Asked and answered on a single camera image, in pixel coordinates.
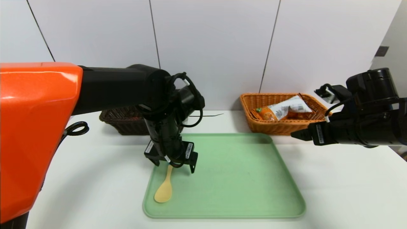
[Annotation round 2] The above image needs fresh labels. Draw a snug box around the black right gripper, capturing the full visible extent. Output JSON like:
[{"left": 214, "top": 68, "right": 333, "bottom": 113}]
[{"left": 290, "top": 114, "right": 357, "bottom": 146}]

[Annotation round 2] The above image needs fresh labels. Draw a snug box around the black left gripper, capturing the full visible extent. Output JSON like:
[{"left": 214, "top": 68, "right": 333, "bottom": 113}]
[{"left": 144, "top": 117, "right": 198, "bottom": 174}]

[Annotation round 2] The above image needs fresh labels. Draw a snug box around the yellow spoon with blue handle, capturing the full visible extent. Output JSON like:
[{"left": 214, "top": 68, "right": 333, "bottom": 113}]
[{"left": 154, "top": 165, "right": 174, "bottom": 203}]

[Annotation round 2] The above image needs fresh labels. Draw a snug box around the orange and silver snack bag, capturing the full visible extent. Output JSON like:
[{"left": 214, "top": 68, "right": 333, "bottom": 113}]
[{"left": 254, "top": 93, "right": 315, "bottom": 121}]

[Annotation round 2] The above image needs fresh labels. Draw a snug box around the orange wicker basket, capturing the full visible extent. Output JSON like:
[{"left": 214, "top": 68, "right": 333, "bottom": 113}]
[{"left": 240, "top": 93, "right": 333, "bottom": 136}]

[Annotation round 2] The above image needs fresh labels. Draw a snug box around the dark brown wicker basket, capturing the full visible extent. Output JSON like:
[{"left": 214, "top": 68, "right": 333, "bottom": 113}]
[{"left": 99, "top": 106, "right": 151, "bottom": 135}]

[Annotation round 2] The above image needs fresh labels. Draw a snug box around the light green plastic tray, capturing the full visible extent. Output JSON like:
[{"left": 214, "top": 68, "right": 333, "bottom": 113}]
[{"left": 143, "top": 133, "right": 306, "bottom": 219}]

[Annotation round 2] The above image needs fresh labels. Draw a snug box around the thin black tagged cable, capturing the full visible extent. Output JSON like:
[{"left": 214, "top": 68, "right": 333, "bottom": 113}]
[{"left": 161, "top": 137, "right": 185, "bottom": 169}]

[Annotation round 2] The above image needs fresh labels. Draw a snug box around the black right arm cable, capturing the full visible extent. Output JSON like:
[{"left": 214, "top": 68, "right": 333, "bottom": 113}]
[{"left": 324, "top": 83, "right": 353, "bottom": 123}]

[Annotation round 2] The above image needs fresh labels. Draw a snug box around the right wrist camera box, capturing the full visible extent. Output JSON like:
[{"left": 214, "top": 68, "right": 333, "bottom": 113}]
[{"left": 315, "top": 84, "right": 342, "bottom": 104}]

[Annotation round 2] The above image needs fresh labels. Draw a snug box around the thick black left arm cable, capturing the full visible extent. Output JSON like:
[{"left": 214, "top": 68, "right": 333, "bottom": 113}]
[{"left": 165, "top": 73, "right": 204, "bottom": 128}]

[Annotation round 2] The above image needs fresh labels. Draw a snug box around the black looped shoulder cable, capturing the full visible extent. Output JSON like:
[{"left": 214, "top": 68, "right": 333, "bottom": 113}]
[{"left": 62, "top": 121, "right": 89, "bottom": 143}]

